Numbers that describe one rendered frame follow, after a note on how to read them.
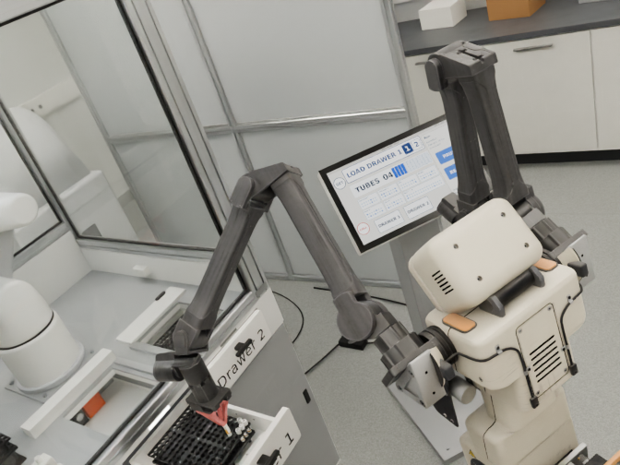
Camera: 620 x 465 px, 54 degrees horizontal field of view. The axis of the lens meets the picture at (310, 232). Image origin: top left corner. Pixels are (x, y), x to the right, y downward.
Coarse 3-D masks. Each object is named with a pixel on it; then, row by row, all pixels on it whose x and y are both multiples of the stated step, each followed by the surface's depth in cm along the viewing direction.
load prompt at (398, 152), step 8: (400, 144) 204; (408, 144) 205; (416, 144) 205; (384, 152) 203; (392, 152) 203; (400, 152) 204; (408, 152) 204; (368, 160) 202; (376, 160) 202; (384, 160) 203; (392, 160) 203; (352, 168) 201; (360, 168) 201; (368, 168) 201; (376, 168) 202; (344, 176) 200; (352, 176) 200; (360, 176) 201
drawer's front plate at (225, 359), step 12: (252, 324) 188; (264, 324) 193; (240, 336) 184; (252, 336) 188; (228, 348) 180; (252, 348) 189; (216, 360) 176; (228, 360) 180; (216, 372) 176; (240, 372) 185; (216, 384) 176; (228, 384) 181
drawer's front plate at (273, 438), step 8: (288, 408) 152; (280, 416) 150; (288, 416) 152; (272, 424) 148; (280, 424) 150; (288, 424) 152; (296, 424) 155; (272, 432) 147; (280, 432) 150; (288, 432) 152; (296, 432) 155; (264, 440) 145; (272, 440) 147; (280, 440) 150; (288, 440) 153; (296, 440) 156; (256, 448) 144; (264, 448) 145; (272, 448) 147; (280, 448) 150; (288, 448) 153; (248, 456) 142; (256, 456) 143; (248, 464) 140; (256, 464) 143; (280, 464) 151
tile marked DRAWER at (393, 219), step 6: (396, 210) 199; (384, 216) 198; (390, 216) 198; (396, 216) 198; (378, 222) 197; (384, 222) 198; (390, 222) 198; (396, 222) 198; (402, 222) 198; (378, 228) 197; (384, 228) 197; (390, 228) 197
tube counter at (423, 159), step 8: (424, 152) 204; (408, 160) 203; (416, 160) 204; (424, 160) 204; (432, 160) 204; (392, 168) 202; (400, 168) 202; (408, 168) 203; (416, 168) 203; (384, 176) 201; (392, 176) 201; (400, 176) 202
